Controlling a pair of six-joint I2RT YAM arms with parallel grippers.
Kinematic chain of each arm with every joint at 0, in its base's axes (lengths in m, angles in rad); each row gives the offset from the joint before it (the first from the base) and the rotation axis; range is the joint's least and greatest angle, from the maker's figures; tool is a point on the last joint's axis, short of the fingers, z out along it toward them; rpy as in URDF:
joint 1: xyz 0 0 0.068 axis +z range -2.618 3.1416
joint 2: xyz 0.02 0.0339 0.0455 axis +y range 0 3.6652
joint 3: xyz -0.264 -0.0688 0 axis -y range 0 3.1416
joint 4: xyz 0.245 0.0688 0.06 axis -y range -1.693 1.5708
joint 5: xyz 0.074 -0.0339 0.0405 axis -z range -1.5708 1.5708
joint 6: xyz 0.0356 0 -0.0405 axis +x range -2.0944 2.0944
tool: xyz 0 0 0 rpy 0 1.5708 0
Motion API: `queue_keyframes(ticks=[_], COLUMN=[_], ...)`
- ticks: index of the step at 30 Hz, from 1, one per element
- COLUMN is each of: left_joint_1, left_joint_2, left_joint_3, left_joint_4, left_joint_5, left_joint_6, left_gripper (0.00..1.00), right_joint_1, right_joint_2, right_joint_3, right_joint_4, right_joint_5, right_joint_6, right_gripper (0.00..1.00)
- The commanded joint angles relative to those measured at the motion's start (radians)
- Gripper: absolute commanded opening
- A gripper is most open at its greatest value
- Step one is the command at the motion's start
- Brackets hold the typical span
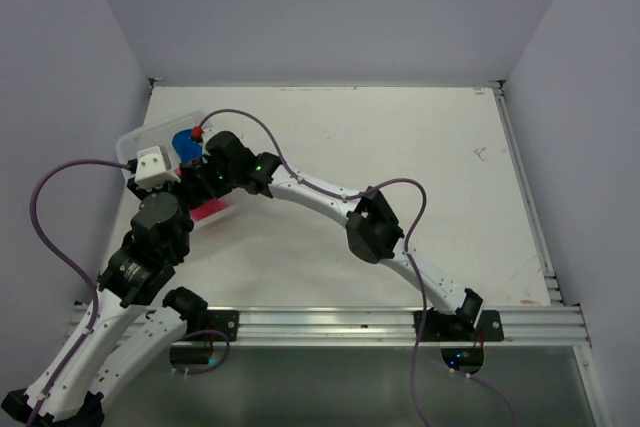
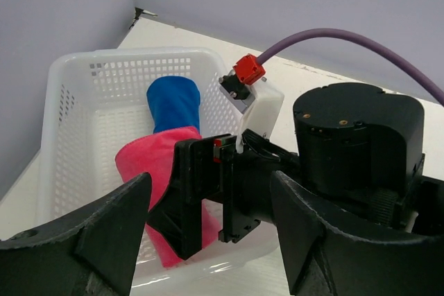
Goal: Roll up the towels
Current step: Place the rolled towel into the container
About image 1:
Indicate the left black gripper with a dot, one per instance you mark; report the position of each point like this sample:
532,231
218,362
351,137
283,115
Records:
138,189

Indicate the pink towel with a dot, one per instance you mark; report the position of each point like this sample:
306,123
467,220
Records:
208,209

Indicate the front aluminium rail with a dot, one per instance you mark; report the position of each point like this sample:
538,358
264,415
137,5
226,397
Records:
555,326

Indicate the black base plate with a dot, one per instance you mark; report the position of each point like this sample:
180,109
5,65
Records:
226,321
446,328

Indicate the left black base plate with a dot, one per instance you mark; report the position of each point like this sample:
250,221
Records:
226,321

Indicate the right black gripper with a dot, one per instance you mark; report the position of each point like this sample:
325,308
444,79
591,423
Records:
207,163

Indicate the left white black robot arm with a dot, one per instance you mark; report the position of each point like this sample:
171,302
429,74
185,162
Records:
118,336

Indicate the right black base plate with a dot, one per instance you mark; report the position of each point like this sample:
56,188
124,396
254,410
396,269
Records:
446,328

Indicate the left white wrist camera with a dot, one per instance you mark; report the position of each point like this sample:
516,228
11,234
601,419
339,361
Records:
153,168

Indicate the aluminium rail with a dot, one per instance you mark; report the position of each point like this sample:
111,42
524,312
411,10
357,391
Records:
546,264
555,326

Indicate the blue towel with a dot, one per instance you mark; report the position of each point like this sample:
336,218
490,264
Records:
185,146

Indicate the right aluminium rail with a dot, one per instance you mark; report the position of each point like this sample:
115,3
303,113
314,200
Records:
546,264

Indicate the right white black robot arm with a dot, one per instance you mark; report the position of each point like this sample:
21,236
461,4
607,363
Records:
374,234

